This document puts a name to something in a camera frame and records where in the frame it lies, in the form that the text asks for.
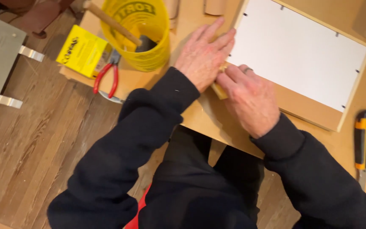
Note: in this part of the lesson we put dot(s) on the person's right fingers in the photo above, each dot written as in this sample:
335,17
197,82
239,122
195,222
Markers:
233,76

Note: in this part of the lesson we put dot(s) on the yellow cardboard box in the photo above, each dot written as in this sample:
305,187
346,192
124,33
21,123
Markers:
83,51

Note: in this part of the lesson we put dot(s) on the brown paper roll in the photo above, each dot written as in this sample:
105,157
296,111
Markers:
214,7

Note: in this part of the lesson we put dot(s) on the yellow black utility knife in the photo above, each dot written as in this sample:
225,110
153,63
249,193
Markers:
364,140

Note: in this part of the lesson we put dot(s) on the person's legs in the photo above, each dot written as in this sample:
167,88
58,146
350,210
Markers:
202,190

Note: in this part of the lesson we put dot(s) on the small wooden block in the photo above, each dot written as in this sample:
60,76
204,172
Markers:
218,92

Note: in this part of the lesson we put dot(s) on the dark red chair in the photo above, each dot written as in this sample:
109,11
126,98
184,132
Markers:
37,14

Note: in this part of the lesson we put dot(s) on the person's left hand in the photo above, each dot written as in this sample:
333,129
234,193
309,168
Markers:
199,60

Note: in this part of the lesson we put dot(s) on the metal bracket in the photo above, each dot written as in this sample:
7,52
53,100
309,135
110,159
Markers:
32,54
10,101

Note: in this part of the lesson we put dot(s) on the person's right hand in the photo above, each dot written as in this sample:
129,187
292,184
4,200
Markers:
253,101

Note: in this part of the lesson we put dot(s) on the red garment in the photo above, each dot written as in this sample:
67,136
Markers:
137,211

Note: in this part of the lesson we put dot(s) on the light wooden picture frame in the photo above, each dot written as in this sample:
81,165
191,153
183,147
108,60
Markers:
357,79

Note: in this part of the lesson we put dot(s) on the yellow plastic bucket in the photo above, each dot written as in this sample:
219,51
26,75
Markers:
145,35

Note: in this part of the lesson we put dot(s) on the person's left fingers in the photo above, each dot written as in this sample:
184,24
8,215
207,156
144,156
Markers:
216,31

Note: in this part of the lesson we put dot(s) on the brown backing board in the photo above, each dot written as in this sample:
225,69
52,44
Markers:
310,109

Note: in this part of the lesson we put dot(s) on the white backing sheet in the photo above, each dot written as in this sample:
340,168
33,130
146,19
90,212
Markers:
297,54

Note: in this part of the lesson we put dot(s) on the white round rim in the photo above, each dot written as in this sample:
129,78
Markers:
111,98

